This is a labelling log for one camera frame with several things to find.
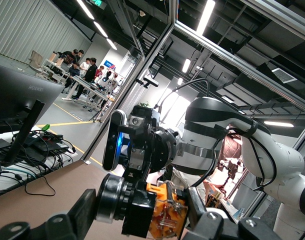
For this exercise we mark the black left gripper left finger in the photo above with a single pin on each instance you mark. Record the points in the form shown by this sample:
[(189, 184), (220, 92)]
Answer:
[(67, 227)]

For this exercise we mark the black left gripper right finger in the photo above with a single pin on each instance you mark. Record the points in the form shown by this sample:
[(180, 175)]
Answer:
[(212, 227)]

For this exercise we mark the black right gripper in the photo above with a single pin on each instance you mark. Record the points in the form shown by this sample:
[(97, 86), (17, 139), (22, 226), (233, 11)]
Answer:
[(162, 150)]

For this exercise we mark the black orange push-button switch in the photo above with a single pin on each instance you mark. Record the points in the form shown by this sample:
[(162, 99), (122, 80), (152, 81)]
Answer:
[(137, 212)]

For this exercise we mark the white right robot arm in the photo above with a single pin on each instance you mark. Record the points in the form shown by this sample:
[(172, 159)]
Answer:
[(267, 160)]

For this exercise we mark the black desk electronics box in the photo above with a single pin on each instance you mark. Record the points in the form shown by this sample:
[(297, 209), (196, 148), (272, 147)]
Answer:
[(42, 142)]

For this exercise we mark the white strip light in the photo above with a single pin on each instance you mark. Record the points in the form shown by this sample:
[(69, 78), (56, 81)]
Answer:
[(180, 81), (111, 44), (278, 124), (186, 65), (205, 16), (100, 29), (85, 9)]

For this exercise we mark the white work table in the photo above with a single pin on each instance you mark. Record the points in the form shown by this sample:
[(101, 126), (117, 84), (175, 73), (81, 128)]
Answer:
[(55, 67), (90, 86)]

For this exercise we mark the person in red shirt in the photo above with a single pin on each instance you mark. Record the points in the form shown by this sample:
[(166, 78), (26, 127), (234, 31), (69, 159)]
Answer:
[(99, 72)]

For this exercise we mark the person in black jacket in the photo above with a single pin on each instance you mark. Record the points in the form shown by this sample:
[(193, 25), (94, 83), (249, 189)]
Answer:
[(91, 72)]

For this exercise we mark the person in white shirt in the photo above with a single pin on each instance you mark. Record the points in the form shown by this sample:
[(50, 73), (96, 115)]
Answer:
[(84, 66)]

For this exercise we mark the small green object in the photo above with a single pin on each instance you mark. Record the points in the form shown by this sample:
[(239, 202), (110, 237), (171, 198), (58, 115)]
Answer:
[(45, 126)]

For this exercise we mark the seated person in dark clothes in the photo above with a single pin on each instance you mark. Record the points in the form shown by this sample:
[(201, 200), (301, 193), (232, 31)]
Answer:
[(73, 71)]

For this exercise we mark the person with black hair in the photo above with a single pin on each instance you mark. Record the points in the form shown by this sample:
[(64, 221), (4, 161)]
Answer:
[(80, 53)]

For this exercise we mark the person in printed black tee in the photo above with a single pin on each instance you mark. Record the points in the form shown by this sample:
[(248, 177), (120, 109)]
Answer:
[(70, 57)]

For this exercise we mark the beige chair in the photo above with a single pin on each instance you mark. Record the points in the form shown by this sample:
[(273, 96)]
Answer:
[(36, 61)]

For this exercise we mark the black Huawei monitor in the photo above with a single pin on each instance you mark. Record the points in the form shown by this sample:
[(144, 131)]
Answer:
[(12, 95)]

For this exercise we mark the green exit sign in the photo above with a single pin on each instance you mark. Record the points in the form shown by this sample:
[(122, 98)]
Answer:
[(96, 3)]

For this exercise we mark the white air vent grille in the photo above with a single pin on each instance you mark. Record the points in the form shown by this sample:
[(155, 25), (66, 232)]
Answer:
[(284, 75)]

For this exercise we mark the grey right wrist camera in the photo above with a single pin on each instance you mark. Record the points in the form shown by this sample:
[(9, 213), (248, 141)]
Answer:
[(112, 152)]

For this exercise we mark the black frame-mounted camera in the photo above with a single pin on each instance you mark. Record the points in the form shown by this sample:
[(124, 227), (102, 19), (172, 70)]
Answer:
[(150, 81)]

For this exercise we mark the blue wall sign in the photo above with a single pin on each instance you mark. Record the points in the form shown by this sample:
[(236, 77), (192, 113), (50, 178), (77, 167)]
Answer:
[(110, 65)]

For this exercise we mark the aluminium frame post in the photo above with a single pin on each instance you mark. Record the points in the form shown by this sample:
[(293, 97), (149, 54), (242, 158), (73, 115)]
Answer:
[(155, 50)]

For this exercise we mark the aluminium frame beam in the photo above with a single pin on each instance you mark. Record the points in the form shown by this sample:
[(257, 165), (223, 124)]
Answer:
[(242, 66), (280, 17)]

